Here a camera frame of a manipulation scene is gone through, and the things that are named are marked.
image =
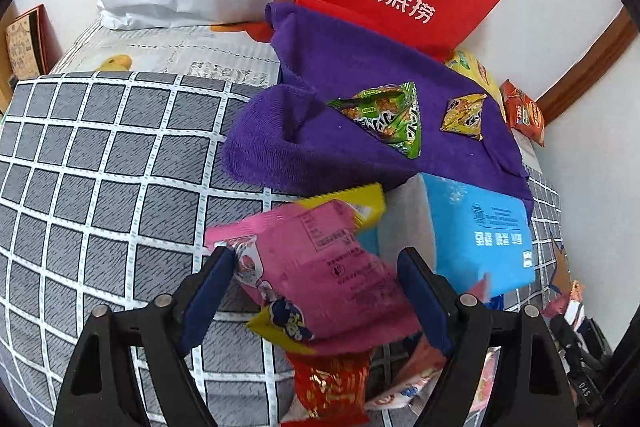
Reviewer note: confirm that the blue tissue pack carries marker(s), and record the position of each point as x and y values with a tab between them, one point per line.
475	227

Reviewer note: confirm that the orange snack packet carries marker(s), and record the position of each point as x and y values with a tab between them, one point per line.
422	354

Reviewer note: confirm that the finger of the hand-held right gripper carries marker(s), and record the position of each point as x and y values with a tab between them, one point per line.
575	342

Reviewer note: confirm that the white printed blanket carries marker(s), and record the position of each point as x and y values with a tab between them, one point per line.
165	52

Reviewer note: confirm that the purple towel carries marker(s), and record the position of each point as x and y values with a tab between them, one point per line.
350	57

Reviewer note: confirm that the pink and yellow snack packet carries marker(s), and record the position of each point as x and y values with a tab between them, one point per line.
340	277

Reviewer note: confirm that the wooden trim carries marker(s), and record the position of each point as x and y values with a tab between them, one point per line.
585	72

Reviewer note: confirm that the yellow chips bag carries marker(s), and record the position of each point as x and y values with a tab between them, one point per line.
480	72

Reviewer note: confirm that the pink peach candy packet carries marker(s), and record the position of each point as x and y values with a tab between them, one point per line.
485	382

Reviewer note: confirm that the white and red snack packet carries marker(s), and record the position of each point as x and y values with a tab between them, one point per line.
400	397

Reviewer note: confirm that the small yellow triangular snack packet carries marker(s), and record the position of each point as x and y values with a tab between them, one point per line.
462	114

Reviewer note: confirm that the grey checked blanket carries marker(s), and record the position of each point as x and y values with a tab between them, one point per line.
100	187

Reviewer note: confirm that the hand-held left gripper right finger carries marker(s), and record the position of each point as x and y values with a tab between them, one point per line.
425	302

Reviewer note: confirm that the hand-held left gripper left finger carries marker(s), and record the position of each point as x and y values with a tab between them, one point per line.
210	292

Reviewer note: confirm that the green triangular snack packet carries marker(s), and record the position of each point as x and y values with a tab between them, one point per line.
390	122

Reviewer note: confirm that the red chips bag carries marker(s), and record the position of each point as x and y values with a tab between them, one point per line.
522	112

